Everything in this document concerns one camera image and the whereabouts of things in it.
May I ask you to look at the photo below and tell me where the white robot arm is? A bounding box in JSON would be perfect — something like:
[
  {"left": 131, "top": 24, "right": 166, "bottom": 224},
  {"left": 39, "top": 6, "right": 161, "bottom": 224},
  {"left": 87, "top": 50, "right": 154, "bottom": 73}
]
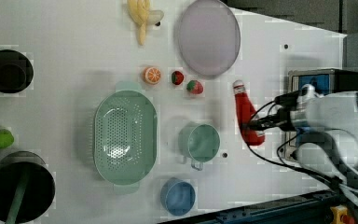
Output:
[{"left": 241, "top": 84, "right": 358, "bottom": 207}]

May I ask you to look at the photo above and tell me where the dark red toy strawberry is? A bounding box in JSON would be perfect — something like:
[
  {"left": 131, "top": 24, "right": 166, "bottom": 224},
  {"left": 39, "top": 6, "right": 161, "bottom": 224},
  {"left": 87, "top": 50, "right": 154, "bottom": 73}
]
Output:
[{"left": 171, "top": 71, "right": 185, "bottom": 86}]

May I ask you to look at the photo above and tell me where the large black round base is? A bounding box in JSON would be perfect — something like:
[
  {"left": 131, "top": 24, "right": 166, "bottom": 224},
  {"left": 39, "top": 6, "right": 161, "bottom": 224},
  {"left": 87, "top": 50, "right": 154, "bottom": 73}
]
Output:
[{"left": 0, "top": 151, "right": 56, "bottom": 224}]

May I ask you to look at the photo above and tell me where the green mug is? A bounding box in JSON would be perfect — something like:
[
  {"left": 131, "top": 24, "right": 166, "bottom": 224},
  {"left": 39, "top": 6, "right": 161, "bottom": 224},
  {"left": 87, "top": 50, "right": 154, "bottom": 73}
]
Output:
[{"left": 178, "top": 122, "right": 220, "bottom": 171}]

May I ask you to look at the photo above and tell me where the silver black toaster oven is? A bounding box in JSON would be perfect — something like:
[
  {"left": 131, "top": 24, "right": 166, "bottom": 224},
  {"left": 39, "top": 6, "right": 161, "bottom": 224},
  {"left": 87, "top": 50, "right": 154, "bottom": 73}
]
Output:
[{"left": 288, "top": 69, "right": 358, "bottom": 167}]

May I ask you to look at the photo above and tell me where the red ketchup bottle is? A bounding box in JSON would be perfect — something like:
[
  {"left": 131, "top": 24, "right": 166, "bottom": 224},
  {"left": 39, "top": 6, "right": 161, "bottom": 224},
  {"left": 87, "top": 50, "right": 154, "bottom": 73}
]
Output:
[{"left": 233, "top": 80, "right": 265, "bottom": 146}]

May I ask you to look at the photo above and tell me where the blue cup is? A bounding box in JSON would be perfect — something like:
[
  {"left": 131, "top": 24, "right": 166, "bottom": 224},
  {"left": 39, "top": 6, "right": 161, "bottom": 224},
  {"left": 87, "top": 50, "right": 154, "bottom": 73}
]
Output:
[{"left": 160, "top": 177, "right": 196, "bottom": 217}]

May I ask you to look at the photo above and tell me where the small black round base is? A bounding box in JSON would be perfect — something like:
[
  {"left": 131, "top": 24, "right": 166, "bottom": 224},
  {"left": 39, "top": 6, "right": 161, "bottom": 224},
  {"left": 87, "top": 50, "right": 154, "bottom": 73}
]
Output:
[{"left": 0, "top": 49, "right": 34, "bottom": 93}]

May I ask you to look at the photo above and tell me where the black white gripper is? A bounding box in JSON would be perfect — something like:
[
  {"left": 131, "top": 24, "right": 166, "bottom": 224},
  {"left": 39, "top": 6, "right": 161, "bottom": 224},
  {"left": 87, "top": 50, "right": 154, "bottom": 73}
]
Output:
[{"left": 241, "top": 84, "right": 317, "bottom": 132}]

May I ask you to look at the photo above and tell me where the green toy lime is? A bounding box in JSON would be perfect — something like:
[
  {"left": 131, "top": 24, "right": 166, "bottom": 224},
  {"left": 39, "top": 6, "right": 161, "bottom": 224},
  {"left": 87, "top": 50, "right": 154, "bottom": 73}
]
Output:
[{"left": 0, "top": 129, "right": 14, "bottom": 148}]

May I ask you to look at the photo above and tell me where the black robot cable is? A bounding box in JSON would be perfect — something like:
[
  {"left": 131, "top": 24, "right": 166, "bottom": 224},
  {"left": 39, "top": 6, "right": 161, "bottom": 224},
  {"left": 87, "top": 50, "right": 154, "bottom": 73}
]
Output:
[{"left": 245, "top": 100, "right": 343, "bottom": 190}]

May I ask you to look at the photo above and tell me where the toy orange half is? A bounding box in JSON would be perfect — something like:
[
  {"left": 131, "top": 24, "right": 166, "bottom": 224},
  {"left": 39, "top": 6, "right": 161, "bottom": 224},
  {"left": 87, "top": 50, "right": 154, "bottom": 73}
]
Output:
[{"left": 143, "top": 66, "right": 161, "bottom": 85}]

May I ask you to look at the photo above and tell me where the blue metal frame rail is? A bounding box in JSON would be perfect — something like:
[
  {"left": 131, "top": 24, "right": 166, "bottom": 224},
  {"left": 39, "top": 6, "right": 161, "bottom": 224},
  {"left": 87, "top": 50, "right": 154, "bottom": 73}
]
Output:
[{"left": 159, "top": 190, "right": 338, "bottom": 224}]

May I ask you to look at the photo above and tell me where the pink red toy strawberry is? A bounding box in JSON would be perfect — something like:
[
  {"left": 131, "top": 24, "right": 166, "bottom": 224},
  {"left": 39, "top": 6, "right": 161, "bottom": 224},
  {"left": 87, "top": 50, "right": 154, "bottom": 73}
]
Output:
[{"left": 186, "top": 80, "right": 203, "bottom": 95}]

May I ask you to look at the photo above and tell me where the yellow red emergency button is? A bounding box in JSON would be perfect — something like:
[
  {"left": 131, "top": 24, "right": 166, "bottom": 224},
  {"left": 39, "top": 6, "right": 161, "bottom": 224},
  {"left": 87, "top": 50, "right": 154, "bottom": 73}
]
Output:
[{"left": 330, "top": 205, "right": 356, "bottom": 224}]

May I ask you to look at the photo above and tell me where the lilac round plate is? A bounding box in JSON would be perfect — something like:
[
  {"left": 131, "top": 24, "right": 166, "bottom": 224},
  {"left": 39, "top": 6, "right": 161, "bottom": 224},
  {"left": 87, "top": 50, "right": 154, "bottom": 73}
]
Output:
[{"left": 176, "top": 0, "right": 241, "bottom": 76}]

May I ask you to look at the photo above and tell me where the green oval strainer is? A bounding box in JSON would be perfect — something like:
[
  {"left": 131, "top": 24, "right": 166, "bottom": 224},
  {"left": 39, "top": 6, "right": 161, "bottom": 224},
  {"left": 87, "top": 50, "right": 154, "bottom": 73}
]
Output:
[{"left": 93, "top": 81, "right": 158, "bottom": 195}]

